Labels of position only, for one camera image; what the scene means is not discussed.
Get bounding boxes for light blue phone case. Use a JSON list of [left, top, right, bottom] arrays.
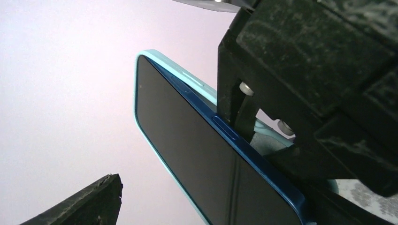
[[133, 49, 294, 225]]

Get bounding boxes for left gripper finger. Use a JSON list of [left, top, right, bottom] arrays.
[[23, 174, 123, 225]]

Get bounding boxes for light blue cased phone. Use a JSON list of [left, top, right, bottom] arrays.
[[134, 55, 314, 225]]

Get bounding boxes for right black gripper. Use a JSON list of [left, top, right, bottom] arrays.
[[217, 0, 398, 197]]

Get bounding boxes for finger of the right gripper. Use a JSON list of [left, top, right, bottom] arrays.
[[264, 146, 390, 225]]

